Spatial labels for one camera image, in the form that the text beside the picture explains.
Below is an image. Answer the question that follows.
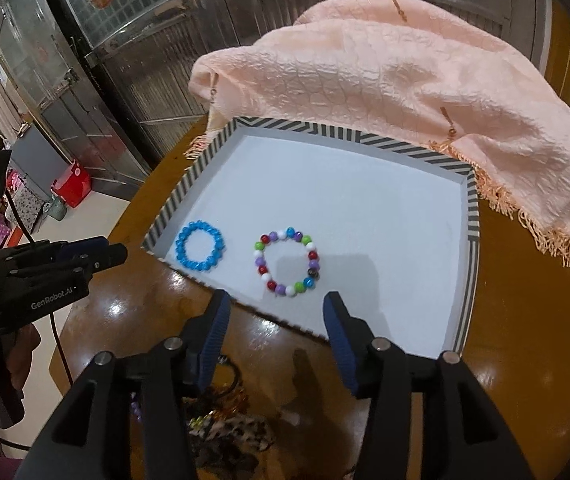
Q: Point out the dark hair tie with charm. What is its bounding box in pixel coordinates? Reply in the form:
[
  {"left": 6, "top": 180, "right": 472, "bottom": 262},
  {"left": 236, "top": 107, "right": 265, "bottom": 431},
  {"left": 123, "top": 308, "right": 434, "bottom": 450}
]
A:
[{"left": 211, "top": 353, "right": 249, "bottom": 401}]

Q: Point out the blue bead bracelet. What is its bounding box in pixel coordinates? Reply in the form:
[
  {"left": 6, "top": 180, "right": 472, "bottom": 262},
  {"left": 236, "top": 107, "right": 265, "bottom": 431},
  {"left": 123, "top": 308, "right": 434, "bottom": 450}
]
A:
[{"left": 174, "top": 219, "right": 227, "bottom": 272}]

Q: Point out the leopard bow brown scrunchie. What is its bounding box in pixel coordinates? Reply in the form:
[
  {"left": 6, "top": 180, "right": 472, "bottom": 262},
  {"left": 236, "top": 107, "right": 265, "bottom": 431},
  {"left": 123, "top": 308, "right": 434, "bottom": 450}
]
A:
[{"left": 187, "top": 411, "right": 275, "bottom": 457}]

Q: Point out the multicolour bead bracelet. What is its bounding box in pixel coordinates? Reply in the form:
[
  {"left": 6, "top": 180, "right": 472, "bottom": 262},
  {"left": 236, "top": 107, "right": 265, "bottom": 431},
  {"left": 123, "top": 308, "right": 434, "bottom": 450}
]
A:
[{"left": 252, "top": 225, "right": 321, "bottom": 297}]

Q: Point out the striped white jewelry tray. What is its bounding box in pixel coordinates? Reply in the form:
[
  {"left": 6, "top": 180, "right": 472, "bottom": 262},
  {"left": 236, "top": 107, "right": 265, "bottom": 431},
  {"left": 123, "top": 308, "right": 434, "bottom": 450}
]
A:
[{"left": 143, "top": 117, "right": 480, "bottom": 358}]

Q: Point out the person's left hand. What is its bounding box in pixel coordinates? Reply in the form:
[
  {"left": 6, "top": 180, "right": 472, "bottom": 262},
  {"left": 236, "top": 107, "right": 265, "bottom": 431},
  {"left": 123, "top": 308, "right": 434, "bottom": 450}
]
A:
[{"left": 6, "top": 325, "right": 41, "bottom": 390}]

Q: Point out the red plastic bin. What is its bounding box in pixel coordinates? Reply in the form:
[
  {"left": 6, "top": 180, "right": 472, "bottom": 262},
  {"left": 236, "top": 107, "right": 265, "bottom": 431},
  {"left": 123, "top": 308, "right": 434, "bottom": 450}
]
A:
[{"left": 50, "top": 160, "right": 92, "bottom": 208}]

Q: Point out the grey cabinet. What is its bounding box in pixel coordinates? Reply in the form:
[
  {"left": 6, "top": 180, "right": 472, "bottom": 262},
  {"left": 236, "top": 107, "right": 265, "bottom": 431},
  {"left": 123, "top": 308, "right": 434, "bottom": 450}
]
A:
[{"left": 10, "top": 125, "right": 69, "bottom": 194}]

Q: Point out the pink quilted fringed scarf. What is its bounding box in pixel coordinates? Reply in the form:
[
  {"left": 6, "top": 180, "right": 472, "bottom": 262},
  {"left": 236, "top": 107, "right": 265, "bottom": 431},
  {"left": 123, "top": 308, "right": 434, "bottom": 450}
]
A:
[{"left": 189, "top": 0, "right": 570, "bottom": 268}]

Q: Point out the metal sliding door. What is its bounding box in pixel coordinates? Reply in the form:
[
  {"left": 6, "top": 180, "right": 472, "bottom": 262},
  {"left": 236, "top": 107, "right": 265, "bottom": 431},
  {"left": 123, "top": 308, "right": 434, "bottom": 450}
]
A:
[{"left": 46, "top": 0, "right": 552, "bottom": 168}]

